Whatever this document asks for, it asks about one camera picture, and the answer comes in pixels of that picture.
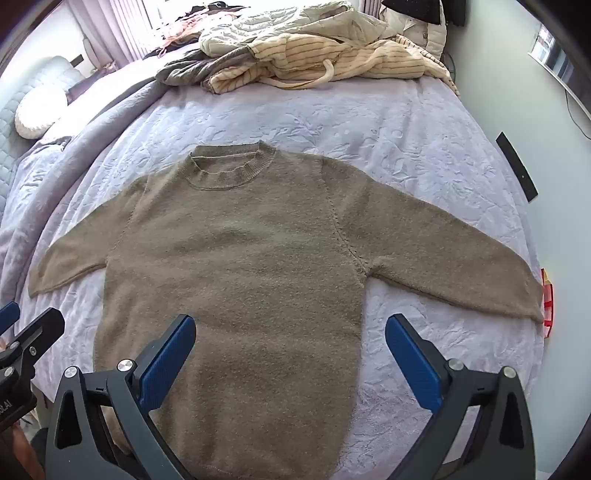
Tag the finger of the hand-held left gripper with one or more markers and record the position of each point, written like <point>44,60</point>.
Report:
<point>32,334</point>
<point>8,316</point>

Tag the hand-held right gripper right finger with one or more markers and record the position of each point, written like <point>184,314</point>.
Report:
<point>413,364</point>

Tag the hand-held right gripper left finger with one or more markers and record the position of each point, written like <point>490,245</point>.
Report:
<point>168,364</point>

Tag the taupe knit sweater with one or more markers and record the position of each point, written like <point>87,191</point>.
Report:
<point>254,277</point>

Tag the pink and dark clothes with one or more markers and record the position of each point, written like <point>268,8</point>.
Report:
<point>180,30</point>

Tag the red object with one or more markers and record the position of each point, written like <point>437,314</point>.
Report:
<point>548,300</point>

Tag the grey lavender duvet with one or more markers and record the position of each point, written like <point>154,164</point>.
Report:
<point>83,134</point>

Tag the white round pillow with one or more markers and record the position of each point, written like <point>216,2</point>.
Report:
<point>39,110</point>

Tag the black flat strip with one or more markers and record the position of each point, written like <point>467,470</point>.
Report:
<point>519,168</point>

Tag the pale quilted headboard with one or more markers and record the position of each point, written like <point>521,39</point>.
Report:
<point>27,78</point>

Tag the lavender quilted bedspread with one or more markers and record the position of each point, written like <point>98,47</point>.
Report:
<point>369,124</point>

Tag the dark cloth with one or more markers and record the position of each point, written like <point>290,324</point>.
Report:
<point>87,85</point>

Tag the grey knit garment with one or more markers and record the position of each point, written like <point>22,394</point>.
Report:
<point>194,69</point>

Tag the cream striped garment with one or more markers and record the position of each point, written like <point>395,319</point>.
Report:
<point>369,60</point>

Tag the lilac curtain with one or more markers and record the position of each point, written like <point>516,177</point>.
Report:
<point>120,27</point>

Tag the white puffer jacket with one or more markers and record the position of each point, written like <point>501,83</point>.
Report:
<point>425,32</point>

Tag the white quilted jacket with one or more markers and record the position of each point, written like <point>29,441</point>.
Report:
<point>258,27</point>

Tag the black cloth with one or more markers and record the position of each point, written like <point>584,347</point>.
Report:
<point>425,8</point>

